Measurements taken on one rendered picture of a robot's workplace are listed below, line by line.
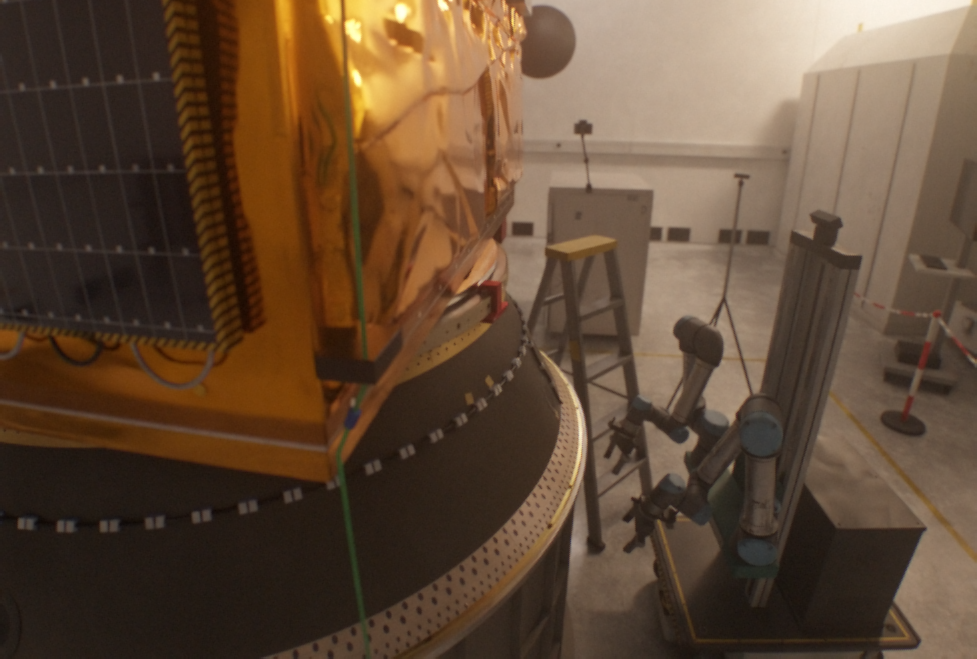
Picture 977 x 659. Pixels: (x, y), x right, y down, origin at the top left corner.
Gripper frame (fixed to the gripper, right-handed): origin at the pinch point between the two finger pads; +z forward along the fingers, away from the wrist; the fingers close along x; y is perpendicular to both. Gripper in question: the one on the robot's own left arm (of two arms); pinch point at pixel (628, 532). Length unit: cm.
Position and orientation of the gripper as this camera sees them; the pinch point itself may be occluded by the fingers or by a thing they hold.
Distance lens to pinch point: 207.4
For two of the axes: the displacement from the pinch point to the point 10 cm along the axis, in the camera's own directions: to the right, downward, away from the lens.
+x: -2.0, 4.5, -8.7
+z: -3.7, 7.9, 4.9
